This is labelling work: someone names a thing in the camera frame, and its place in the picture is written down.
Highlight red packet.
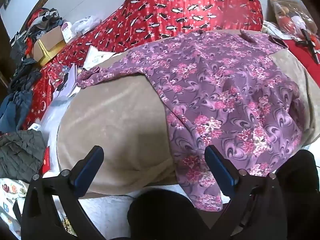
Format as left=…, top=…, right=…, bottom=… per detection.
left=41, top=146, right=52, bottom=174

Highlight white plastic bag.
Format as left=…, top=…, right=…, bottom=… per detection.
left=72, top=16, right=102, bottom=35

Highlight white patterned cloth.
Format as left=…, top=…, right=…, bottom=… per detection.
left=261, top=20, right=285, bottom=39

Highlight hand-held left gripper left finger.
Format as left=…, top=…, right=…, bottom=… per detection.
left=21, top=145, right=107, bottom=240

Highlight beige plush blanket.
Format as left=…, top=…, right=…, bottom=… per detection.
left=57, top=29, right=320, bottom=198

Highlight grey-green cloth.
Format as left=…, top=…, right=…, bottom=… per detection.
left=0, top=129, right=47, bottom=183

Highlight plain red cloth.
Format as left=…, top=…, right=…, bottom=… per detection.
left=282, top=37, right=320, bottom=80

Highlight pile of mixed clothes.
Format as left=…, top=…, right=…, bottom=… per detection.
left=10, top=7, right=63, bottom=55

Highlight clear bag of toys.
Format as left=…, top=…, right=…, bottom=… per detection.
left=269, top=0, right=318, bottom=41

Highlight black tool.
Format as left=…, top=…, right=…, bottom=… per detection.
left=296, top=29, right=320, bottom=65

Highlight white paper booklets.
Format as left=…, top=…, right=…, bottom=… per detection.
left=51, top=64, right=83, bottom=98

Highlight cardboard box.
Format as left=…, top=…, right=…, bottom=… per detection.
left=32, top=25, right=73, bottom=65

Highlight white cartoon-print cloth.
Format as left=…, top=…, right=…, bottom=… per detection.
left=0, top=177, right=75, bottom=240

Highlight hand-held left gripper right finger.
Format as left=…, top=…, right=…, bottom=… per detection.
left=204, top=145, right=290, bottom=240

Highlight white paper sheet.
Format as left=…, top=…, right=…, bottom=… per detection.
left=82, top=46, right=118, bottom=70

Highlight person's dark-clothed legs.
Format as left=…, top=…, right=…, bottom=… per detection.
left=127, top=149, right=317, bottom=240

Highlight purple floral garment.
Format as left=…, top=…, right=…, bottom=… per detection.
left=76, top=30, right=307, bottom=212

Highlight red printed blanket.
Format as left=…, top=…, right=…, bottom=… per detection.
left=24, top=0, right=264, bottom=130

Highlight dark wooden cabinet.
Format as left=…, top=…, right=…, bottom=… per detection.
left=0, top=17, right=16, bottom=87

